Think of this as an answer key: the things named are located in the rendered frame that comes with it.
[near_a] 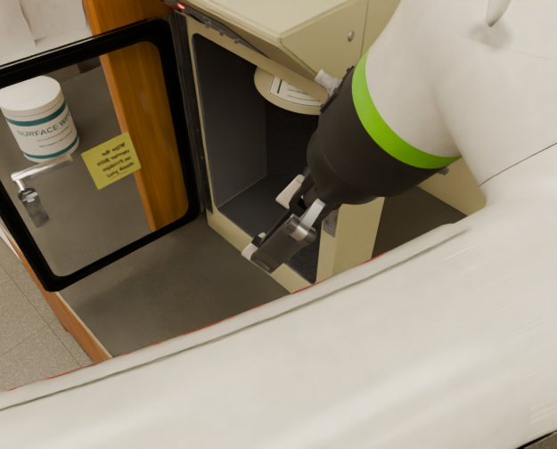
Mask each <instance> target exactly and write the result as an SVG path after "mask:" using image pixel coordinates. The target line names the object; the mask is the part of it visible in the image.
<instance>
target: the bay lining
mask: <svg viewBox="0 0 557 449"><path fill-rule="evenodd" d="M192 50H193V58H194V64H195V70H196V77H197V84H198V90H199V97H200V103H201V115H202V122H203V129H204V135H205V142H206V148H207V155H208V162H209V173H210V181H211V187H212V193H213V200H214V204H215V206H216V208H217V207H219V206H220V205H222V204H223V203H225V202H226V201H228V200H230V199H231V198H232V197H233V196H235V195H236V194H238V193H239V192H241V191H243V190H244V189H246V188H247V187H249V186H250V185H252V184H254V183H255V182H256V181H257V180H259V179H260V178H262V177H263V176H265V175H303V172H304V169H305V167H307V166H308V164H307V146H308V143H309V140H310V138H311V136H312V134H313V133H314V132H315V130H316V129H317V128H318V120H319V115H309V114H302V113H297V112H294V111H290V110H286V109H283V108H281V107H279V106H277V105H275V104H273V103H271V102H270V101H268V100H267V99H266V98H265V97H264V96H263V95H262V94H261V93H260V92H259V91H258V89H257V88H256V86H255V82H254V74H255V71H256V68H257V65H255V64H253V63H251V62H250V61H247V60H245V59H243V58H242V57H241V56H239V55H237V54H235V53H233V52H231V51H229V50H227V49H225V48H224V47H223V46H221V45H218V44H216V43H215V42H213V41H211V40H209V39H207V38H206V37H204V36H202V35H200V34H198V33H196V34H194V35H193V36H192Z"/></svg>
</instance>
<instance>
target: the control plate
mask: <svg viewBox="0 0 557 449"><path fill-rule="evenodd" d="M164 1H165V2H166V3H165V2H163V3H165V4H167V5H169V6H171V5H174V6H176V7H177V8H179V9H180V10H182V13H184V14H186V13H185V12H184V11H183V10H185V11H187V12H189V13H190V14H192V15H193V16H195V17H196V18H198V19H199V20H201V21H202V22H204V23H205V22H207V23H208V24H209V25H211V26H212V27H211V26H209V27H210V28H212V29H214V30H216V31H218V32H219V33H220V32H221V31H219V30H222V31H224V32H225V34H224V35H225V36H227V37H230V38H231V39H232V40H235V39H234V37H235V38H237V39H239V40H240V41H241V42H238V43H240V44H242V45H244V46H246V47H248V48H249V49H251V50H253V51H255V52H257V53H259V54H261V55H263V56H265V55H264V54H263V53H262V52H260V51H259V50H258V49H257V48H255V47H254V46H253V45H251V44H250V43H248V42H247V41H246V40H244V39H243V38H242V37H240V36H239V35H237V34H236V33H235V32H233V31H232V30H230V29H229V28H228V27H227V26H226V25H224V24H223V23H221V22H219V21H217V20H214V19H212V18H210V17H209V16H207V15H205V14H203V13H202V12H199V11H197V10H195V9H193V8H192V7H190V6H188V5H186V4H183V3H181V2H179V1H178V0H164ZM178 4H180V5H182V6H183V7H185V8H186V9H183V8H181V7H180V6H179V5H178ZM186 15H187V14H186ZM202 16H203V17H205V18H207V19H208V20H210V21H211V22H208V21H205V20H204V18H203V17H202ZM205 25H207V24H206V23H205ZM265 57H267V56H265ZM267 58H268V57H267Z"/></svg>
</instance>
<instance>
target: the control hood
mask: <svg viewBox="0 0 557 449"><path fill-rule="evenodd" d="M178 1H179V2H181V3H183V4H186V5H188V6H190V7H192V8H193V9H195V10H197V11H199V12H202V13H203V14H205V15H207V16H209V17H210V18H212V19H214V20H217V21H219V22H221V23H223V24H224V25H226V26H227V27H228V28H229V29H230V30H232V31H233V32H235V33H236V34H237V35H239V36H240V37H242V38H243V39H244V40H246V41H247V42H248V43H250V44H251V45H253V46H254V47H255V48H257V49H258V50H259V51H260V52H262V53H263V54H264V55H265V56H267V57H268V59H270V60H272V61H275V62H277V63H279V64H281V65H282V66H284V67H285V68H287V69H290V70H292V71H294V72H295V73H297V74H299V75H301V76H302V77H304V78H307V79H308V80H310V81H312V82H314V83H315V81H314V79H315V77H316V76H317V74H318V73H319V72H320V70H321V69H322V70H324V71H325V72H326V73H327V74H329V75H330V76H332V77H333V78H338V79H340V78H343V77H344V75H345V74H346V73H347V72H346V70H347V69H348V68H351V67H352V65H353V66H354V67H355V66H356V64H357V63H358V62H359V61H360V54H361V48H362V41H363V34H364V28H365V15H366V8H367V2H368V0H178ZM316 84H318V83H316ZM318 85H319V84H318Z"/></svg>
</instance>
